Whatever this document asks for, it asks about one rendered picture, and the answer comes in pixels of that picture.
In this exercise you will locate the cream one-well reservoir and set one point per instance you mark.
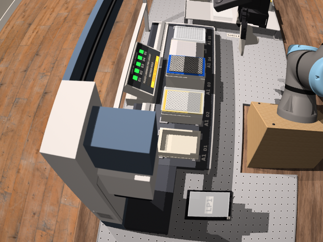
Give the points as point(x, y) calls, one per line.
point(179, 143)

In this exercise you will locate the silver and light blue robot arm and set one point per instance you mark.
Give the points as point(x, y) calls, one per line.
point(304, 76)

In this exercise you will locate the light grey rectangular panel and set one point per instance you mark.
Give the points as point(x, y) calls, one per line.
point(208, 204)

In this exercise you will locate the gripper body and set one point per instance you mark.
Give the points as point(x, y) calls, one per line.
point(256, 12)

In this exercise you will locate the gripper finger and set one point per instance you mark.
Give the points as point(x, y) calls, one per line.
point(246, 35)
point(237, 20)

